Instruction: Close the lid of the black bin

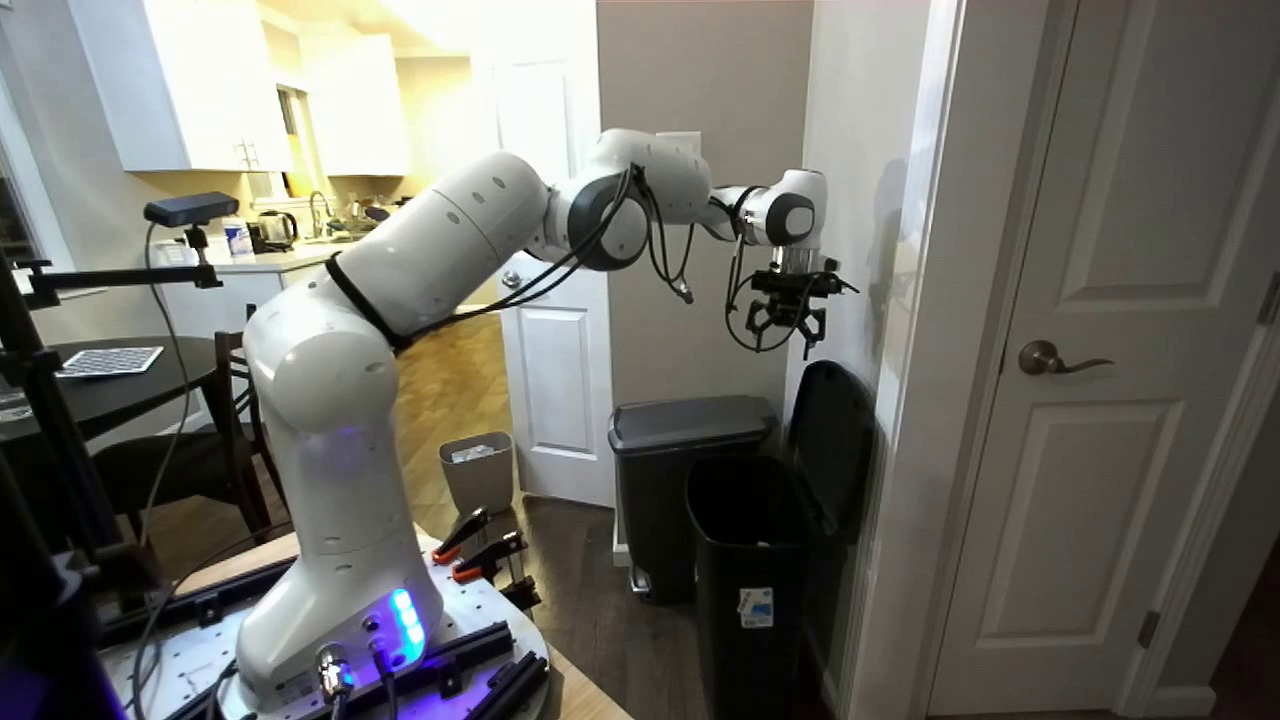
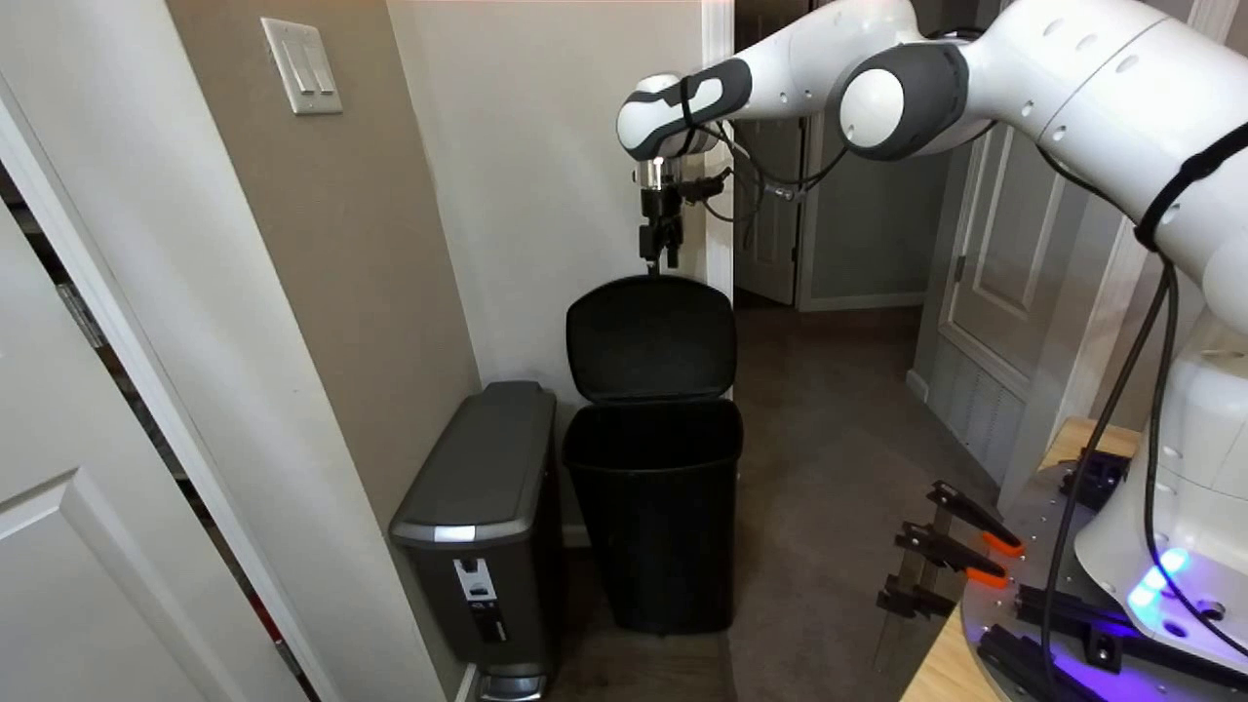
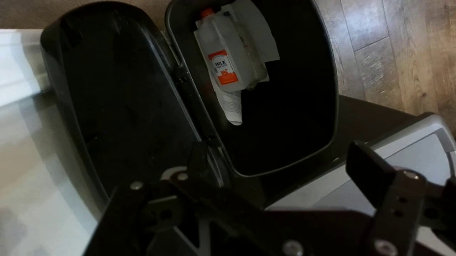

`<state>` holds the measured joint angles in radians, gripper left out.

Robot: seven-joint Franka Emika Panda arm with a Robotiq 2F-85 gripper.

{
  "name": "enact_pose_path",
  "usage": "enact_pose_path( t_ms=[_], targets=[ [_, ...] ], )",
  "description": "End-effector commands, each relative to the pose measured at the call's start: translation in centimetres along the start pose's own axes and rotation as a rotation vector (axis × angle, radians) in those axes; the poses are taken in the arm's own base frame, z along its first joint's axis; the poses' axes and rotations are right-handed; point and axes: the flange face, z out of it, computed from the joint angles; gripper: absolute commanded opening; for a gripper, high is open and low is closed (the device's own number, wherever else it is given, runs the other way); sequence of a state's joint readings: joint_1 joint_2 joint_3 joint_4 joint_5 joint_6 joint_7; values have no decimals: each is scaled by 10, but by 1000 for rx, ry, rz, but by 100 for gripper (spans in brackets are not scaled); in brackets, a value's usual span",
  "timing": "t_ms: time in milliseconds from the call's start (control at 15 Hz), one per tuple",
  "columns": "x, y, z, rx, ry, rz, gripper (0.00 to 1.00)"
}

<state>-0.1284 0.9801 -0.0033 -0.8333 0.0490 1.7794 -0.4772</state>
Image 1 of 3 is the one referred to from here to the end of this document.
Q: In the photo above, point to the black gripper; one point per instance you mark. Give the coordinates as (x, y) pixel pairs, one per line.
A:
(799, 280)

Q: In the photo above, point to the perforated robot base platform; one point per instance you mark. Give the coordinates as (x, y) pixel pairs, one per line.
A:
(174, 652)

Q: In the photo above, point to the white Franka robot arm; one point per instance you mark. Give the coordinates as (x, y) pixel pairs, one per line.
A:
(441, 240)

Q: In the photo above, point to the black bin lid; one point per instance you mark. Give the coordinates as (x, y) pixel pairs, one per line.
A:
(828, 440)

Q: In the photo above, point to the grey step bin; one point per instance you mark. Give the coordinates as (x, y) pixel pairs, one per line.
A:
(687, 467)

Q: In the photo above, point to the black plastic bin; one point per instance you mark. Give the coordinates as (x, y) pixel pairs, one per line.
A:
(754, 563)

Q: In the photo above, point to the narrow white door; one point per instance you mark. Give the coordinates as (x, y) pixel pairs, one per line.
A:
(560, 385)

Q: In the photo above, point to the small grey waste basket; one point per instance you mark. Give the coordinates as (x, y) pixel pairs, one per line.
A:
(476, 472)

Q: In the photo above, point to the white panelled door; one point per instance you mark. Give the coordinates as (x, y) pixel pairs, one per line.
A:
(1134, 401)

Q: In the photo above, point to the red black spring clamp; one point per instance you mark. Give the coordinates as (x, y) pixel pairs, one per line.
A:
(491, 557)
(461, 532)

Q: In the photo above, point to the bronze door hinge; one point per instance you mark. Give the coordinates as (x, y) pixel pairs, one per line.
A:
(1151, 631)

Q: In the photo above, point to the white upper cabinet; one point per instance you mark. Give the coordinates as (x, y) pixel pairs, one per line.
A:
(181, 83)
(354, 107)

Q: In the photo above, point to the black kettle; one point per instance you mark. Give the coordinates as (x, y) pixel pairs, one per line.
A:
(272, 228)

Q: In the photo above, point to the grey tablet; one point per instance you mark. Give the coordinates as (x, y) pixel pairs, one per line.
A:
(108, 361)

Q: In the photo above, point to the dark round table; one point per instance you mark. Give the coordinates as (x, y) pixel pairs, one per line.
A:
(81, 395)

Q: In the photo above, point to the black stand pole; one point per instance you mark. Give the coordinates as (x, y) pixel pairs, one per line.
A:
(46, 413)

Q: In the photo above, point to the white wall switch plate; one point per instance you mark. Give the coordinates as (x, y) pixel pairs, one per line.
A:
(677, 147)

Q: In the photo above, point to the small photo frame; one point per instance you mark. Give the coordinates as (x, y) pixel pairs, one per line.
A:
(236, 240)

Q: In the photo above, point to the black camera on stand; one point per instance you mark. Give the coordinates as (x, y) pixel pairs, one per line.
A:
(191, 210)

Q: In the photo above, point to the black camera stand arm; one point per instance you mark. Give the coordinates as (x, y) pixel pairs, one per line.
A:
(122, 278)

